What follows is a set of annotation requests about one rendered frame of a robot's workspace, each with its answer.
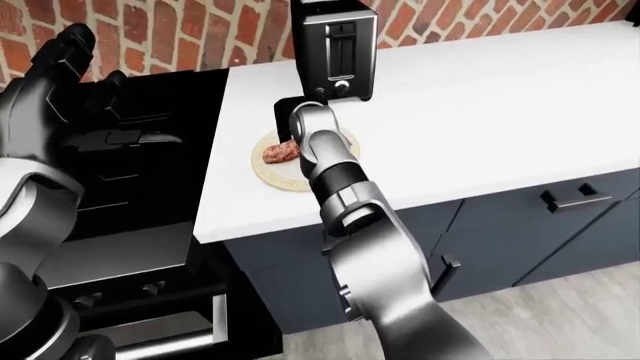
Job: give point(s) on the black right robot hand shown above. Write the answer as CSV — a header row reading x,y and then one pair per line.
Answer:
x,y
281,120

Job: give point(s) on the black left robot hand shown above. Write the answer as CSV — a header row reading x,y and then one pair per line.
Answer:
x,y
35,108

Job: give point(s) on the reddish brown salami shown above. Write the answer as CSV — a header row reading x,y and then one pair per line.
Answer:
x,y
280,152

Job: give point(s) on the round beige plate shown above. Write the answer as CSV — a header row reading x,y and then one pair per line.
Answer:
x,y
280,176

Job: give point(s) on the black silver toaster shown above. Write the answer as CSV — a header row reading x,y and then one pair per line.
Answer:
x,y
345,45

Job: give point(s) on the black stove with oven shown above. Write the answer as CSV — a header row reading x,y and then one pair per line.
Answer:
x,y
150,210

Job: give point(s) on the black stove knob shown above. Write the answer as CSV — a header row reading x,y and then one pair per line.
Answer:
x,y
152,288
89,299

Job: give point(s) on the dark blue kitchen cabinet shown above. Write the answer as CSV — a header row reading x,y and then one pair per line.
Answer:
x,y
525,247

